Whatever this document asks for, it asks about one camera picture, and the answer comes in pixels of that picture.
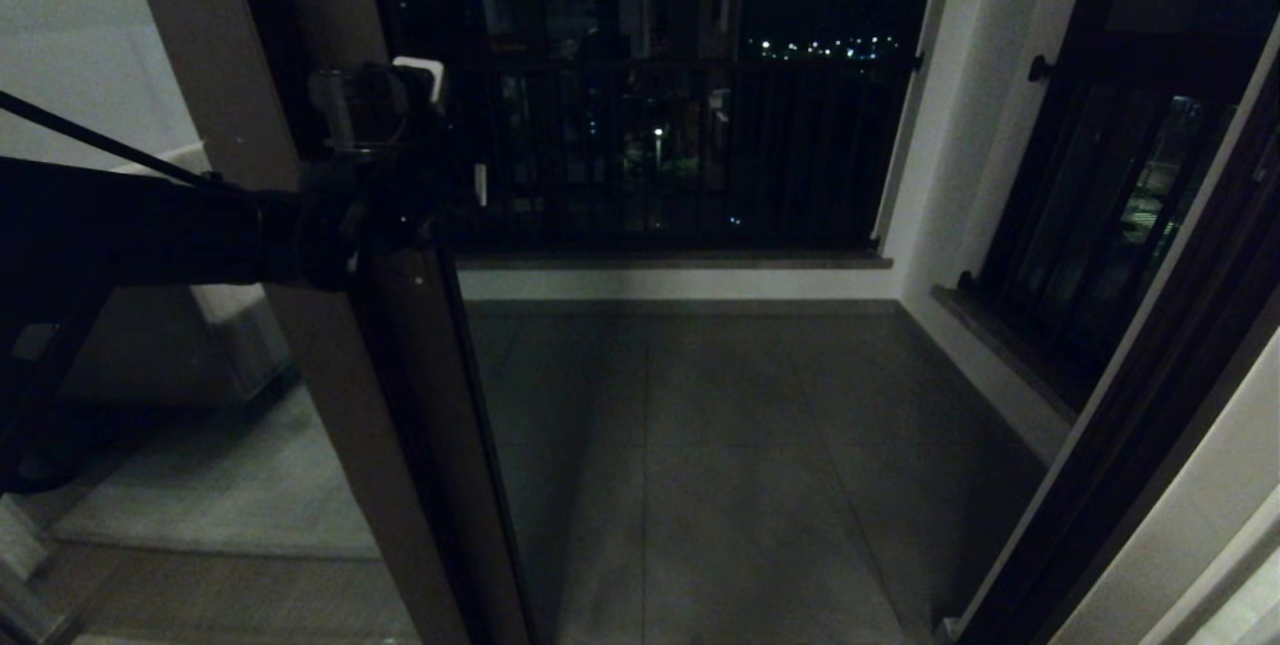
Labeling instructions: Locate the brown framed sliding glass door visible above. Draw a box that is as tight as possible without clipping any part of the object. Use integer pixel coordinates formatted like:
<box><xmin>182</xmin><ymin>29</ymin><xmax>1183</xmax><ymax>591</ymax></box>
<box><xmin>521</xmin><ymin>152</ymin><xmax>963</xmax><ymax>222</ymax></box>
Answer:
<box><xmin>350</xmin><ymin>0</ymin><xmax>541</xmax><ymax>645</ymax></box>

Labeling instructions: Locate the silver left wrist cylinder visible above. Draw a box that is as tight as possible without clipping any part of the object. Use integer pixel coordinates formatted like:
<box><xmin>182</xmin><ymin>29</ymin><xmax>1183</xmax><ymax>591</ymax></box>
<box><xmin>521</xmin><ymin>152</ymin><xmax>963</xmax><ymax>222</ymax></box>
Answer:
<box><xmin>310</xmin><ymin>65</ymin><xmax>426</xmax><ymax>156</ymax></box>

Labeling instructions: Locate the black metal balcony railing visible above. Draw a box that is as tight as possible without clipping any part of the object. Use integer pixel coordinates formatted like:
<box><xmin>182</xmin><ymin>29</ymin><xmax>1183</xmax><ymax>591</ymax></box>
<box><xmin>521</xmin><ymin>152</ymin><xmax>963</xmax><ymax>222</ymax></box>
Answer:
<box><xmin>440</xmin><ymin>50</ymin><xmax>926</xmax><ymax>256</ymax></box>

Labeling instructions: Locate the brown framed fixed glass panel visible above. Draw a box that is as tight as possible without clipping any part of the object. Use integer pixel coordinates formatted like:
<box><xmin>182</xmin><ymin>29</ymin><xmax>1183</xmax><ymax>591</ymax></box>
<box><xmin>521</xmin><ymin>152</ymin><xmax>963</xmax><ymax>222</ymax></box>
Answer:
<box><xmin>0</xmin><ymin>0</ymin><xmax>481</xmax><ymax>645</ymax></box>

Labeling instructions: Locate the short stone window sill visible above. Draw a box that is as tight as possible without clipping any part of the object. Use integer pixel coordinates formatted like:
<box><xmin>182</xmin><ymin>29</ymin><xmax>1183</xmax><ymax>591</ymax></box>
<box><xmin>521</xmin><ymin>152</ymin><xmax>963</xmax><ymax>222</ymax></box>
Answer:
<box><xmin>932</xmin><ymin>285</ymin><xmax>1086</xmax><ymax>426</ymax></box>

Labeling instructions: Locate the dark brown door jamb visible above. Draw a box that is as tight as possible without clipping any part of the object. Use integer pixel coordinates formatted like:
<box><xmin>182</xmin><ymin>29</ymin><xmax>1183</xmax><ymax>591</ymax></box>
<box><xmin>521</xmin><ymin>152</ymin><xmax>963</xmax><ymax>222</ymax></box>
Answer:
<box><xmin>955</xmin><ymin>20</ymin><xmax>1280</xmax><ymax>645</ymax></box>

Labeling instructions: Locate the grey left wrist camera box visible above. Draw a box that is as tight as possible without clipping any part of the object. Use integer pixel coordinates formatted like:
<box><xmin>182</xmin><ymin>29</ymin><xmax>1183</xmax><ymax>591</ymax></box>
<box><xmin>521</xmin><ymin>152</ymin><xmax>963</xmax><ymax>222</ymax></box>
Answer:
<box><xmin>392</xmin><ymin>56</ymin><xmax>446</xmax><ymax>111</ymax></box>

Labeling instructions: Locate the long black left arm cable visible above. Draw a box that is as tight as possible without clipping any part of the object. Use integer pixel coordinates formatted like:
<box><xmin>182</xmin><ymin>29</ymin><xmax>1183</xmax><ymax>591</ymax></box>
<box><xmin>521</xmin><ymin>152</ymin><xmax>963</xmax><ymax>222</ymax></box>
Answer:
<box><xmin>0</xmin><ymin>90</ymin><xmax>241</xmax><ymax>194</ymax></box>

